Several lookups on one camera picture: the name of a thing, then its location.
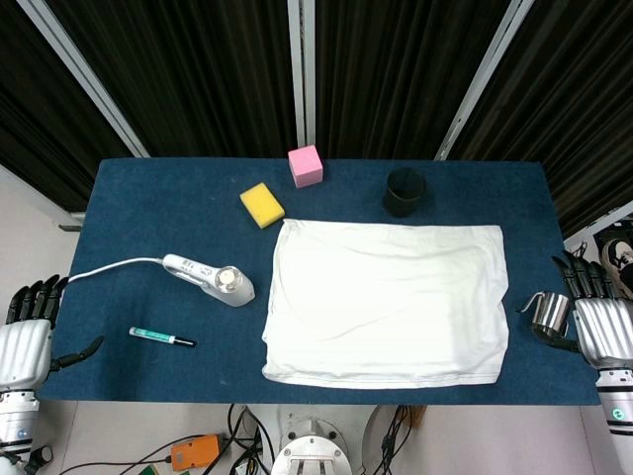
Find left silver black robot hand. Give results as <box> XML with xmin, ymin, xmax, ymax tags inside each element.
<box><xmin>0</xmin><ymin>275</ymin><xmax>105</xmax><ymax>392</ymax></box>

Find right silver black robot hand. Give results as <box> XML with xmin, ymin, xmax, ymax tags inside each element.
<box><xmin>531</xmin><ymin>250</ymin><xmax>633</xmax><ymax>370</ymax></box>

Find white iron power cable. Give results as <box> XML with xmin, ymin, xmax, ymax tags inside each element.
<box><xmin>66</xmin><ymin>255</ymin><xmax>167</xmax><ymax>286</ymax></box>

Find white handheld steam iron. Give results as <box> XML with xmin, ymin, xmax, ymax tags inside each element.
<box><xmin>162</xmin><ymin>253</ymin><xmax>256</xmax><ymax>309</ymax></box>

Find white shirt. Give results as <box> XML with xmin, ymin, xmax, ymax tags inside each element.
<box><xmin>260</xmin><ymin>219</ymin><xmax>510</xmax><ymax>391</ymax></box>

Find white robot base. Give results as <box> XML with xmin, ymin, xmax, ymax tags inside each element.
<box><xmin>270</xmin><ymin>405</ymin><xmax>382</xmax><ymax>475</ymax></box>

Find shiny steel cup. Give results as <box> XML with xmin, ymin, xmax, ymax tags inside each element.
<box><xmin>516</xmin><ymin>291</ymin><xmax>573</xmax><ymax>338</ymax></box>

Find black white sneaker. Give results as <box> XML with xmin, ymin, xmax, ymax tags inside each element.
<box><xmin>592</xmin><ymin>237</ymin><xmax>633</xmax><ymax>298</ymax></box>

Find black marker pen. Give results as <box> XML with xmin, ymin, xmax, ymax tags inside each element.
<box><xmin>129</xmin><ymin>326</ymin><xmax>198</xmax><ymax>348</ymax></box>

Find blue carpeted table surface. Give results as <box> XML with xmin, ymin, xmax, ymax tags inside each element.
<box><xmin>37</xmin><ymin>157</ymin><xmax>602</xmax><ymax>408</ymax></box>

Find orange box device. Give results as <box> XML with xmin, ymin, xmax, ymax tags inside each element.
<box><xmin>170</xmin><ymin>433</ymin><xmax>224</xmax><ymax>471</ymax></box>

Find black mesh pen holder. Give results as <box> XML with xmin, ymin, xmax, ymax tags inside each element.
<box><xmin>382</xmin><ymin>167</ymin><xmax>427</xmax><ymax>218</ymax></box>

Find yellow sponge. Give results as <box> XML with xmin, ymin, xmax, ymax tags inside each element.
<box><xmin>239</xmin><ymin>182</ymin><xmax>287</xmax><ymax>231</ymax></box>

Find black curtain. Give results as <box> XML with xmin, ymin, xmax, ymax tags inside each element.
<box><xmin>0</xmin><ymin>0</ymin><xmax>633</xmax><ymax>238</ymax></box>

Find pink foam cube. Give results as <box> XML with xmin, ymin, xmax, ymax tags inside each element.
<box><xmin>288</xmin><ymin>144</ymin><xmax>324</xmax><ymax>189</ymax></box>

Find black floor cables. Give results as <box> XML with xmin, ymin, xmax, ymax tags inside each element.
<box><xmin>58</xmin><ymin>404</ymin><xmax>271</xmax><ymax>475</ymax></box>

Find aluminium frame post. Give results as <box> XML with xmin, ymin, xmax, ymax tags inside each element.
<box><xmin>288</xmin><ymin>0</ymin><xmax>317</xmax><ymax>149</ymax></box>
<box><xmin>17</xmin><ymin>0</ymin><xmax>149</xmax><ymax>158</ymax></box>
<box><xmin>433</xmin><ymin>0</ymin><xmax>538</xmax><ymax>160</ymax></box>

